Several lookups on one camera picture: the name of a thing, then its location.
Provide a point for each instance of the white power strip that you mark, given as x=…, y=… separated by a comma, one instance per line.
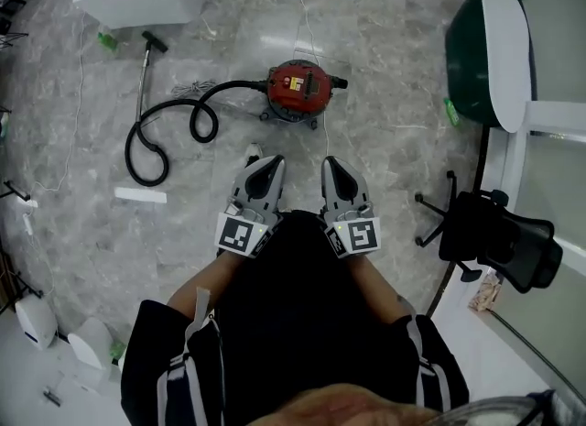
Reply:
x=28, y=220

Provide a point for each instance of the red vacuum cleaner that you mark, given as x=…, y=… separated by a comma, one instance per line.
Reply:
x=293, y=99

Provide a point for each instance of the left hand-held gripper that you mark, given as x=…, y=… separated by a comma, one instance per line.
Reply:
x=235, y=234

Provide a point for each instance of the clear eyeglasses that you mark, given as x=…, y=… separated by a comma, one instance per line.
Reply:
x=494, y=410

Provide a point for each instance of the green bottle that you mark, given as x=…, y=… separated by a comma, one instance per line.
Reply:
x=116, y=350
x=451, y=112
x=106, y=41

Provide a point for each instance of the person's left white shoe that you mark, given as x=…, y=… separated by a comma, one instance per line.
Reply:
x=253, y=151

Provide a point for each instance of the beige packet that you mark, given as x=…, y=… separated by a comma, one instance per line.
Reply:
x=486, y=293

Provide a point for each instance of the metal wand with black nozzle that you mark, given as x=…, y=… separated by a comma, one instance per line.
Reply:
x=145, y=67

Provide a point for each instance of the person's black trousers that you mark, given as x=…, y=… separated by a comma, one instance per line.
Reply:
x=293, y=268

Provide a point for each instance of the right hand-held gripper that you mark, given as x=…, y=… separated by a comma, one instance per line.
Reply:
x=361, y=234

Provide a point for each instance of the black office chair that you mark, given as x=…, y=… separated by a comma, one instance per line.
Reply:
x=499, y=236

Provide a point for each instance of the person's left forearm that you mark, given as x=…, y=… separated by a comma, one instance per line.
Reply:
x=206, y=284

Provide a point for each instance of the person's right forearm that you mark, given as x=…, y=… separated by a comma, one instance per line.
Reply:
x=382, y=287

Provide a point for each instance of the black stand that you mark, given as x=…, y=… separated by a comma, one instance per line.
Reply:
x=16, y=190

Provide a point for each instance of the small grey scraper tool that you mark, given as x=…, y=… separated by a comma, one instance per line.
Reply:
x=51, y=396

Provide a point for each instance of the person's face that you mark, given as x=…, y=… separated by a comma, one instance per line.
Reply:
x=343, y=408

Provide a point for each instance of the person's black striped top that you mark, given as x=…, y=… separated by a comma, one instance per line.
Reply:
x=151, y=360

